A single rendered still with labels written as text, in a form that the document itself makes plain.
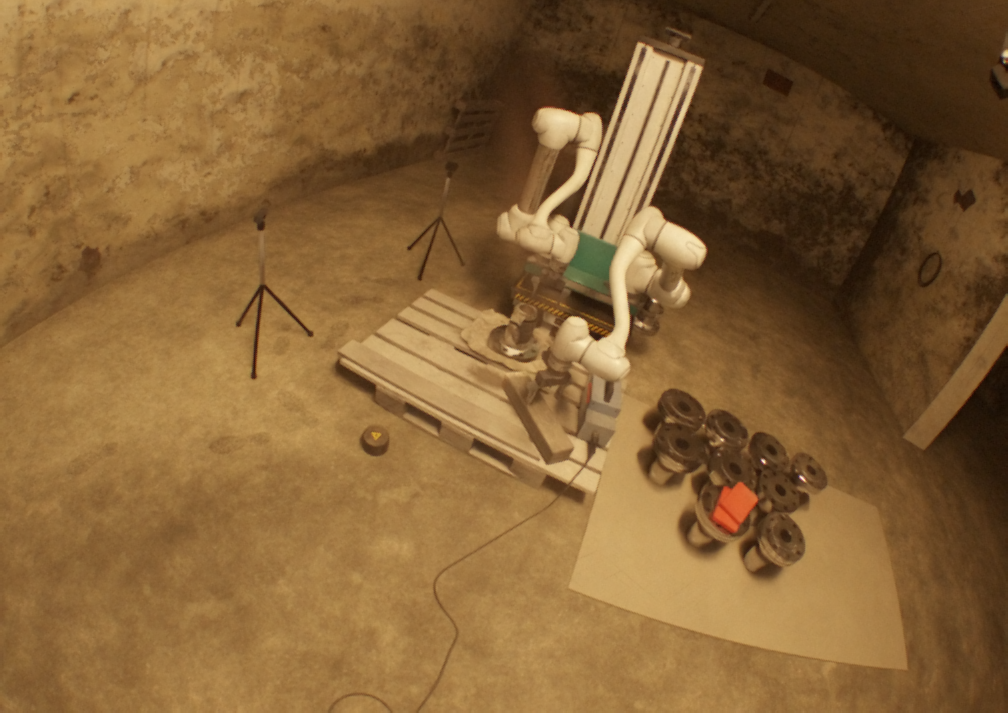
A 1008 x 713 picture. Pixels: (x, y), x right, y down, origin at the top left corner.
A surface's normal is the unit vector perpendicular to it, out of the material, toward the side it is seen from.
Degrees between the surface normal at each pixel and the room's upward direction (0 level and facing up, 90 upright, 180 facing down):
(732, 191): 90
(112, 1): 90
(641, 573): 0
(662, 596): 0
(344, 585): 0
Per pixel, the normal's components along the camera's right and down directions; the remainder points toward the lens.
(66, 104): 0.89, 0.43
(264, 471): 0.25, -0.78
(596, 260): -0.32, 0.49
